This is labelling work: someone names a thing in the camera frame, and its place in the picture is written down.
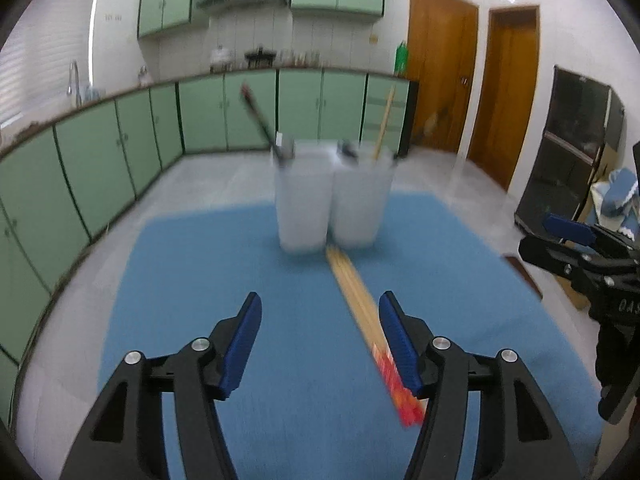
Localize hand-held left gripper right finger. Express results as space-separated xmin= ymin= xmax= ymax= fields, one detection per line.
xmin=378 ymin=291 xmax=583 ymax=480

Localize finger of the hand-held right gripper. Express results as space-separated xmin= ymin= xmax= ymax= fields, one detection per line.
xmin=544 ymin=212 xmax=638 ymax=261
xmin=518 ymin=235 xmax=608 ymax=293

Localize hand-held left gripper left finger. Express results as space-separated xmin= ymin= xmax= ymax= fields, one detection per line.
xmin=60 ymin=291 xmax=262 ymax=480

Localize bundle of chopsticks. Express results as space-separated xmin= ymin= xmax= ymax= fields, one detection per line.
xmin=325 ymin=245 xmax=428 ymax=428

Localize white double utensil holder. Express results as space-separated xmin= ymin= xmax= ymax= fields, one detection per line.
xmin=272 ymin=140 xmax=397 ymax=254

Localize single bamboo chopstick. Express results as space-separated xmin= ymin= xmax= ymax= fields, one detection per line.
xmin=373 ymin=85 xmax=397 ymax=162

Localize dark red-tipped chopstick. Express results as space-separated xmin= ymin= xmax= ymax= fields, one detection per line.
xmin=240 ymin=84 xmax=283 ymax=161

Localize blue white cloth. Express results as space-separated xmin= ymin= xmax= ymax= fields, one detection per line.
xmin=590 ymin=167 xmax=640 ymax=238

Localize black glass cabinet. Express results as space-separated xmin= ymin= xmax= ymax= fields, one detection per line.
xmin=515 ymin=65 xmax=627 ymax=241

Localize blue table mat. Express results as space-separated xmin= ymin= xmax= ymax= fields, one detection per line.
xmin=97 ymin=192 xmax=608 ymax=480

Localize wooden door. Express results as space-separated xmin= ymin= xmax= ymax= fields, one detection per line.
xmin=406 ymin=0 xmax=480 ymax=153
xmin=467 ymin=5 xmax=541 ymax=192

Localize green base cabinets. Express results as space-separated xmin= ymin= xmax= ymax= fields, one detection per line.
xmin=0 ymin=67 xmax=420 ymax=426

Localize black wok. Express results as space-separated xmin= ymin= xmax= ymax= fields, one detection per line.
xmin=245 ymin=47 xmax=278 ymax=68

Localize metal faucet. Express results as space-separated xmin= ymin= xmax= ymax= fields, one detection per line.
xmin=67 ymin=60 xmax=83 ymax=108

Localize white window blind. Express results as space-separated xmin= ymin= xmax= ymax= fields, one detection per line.
xmin=0 ymin=0 xmax=106 ymax=131

